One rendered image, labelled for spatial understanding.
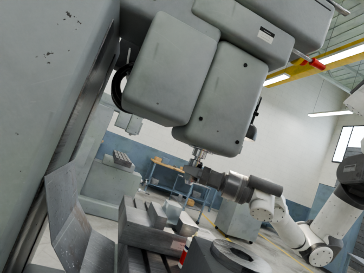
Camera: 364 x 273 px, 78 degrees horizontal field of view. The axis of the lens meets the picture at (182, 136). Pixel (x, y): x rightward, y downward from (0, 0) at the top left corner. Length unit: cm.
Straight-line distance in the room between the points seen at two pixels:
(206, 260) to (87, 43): 43
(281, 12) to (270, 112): 825
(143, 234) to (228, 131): 40
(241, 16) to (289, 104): 889
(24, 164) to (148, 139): 681
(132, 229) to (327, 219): 61
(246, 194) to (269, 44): 45
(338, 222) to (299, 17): 64
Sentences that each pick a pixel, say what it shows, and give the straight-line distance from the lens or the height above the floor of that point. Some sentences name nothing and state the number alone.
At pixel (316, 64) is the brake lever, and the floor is 169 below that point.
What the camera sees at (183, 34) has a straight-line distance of 65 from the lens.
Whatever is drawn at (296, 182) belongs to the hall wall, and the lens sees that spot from 991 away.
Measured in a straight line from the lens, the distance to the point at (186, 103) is 60.
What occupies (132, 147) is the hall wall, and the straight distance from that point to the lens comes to 721.
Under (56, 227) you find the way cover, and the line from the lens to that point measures 63.
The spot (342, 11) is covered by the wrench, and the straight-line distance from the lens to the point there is 99.
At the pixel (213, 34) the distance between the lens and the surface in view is 69.
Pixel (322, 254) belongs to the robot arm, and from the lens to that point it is 90.
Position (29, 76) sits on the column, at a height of 130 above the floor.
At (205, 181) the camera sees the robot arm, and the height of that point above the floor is 122.
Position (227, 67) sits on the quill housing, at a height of 155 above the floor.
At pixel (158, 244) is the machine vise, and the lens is 78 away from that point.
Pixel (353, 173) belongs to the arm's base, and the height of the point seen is 140.
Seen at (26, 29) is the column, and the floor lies 137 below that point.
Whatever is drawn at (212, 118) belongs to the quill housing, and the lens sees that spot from 65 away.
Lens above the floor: 126
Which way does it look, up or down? 5 degrees up
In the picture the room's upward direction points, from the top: 21 degrees clockwise
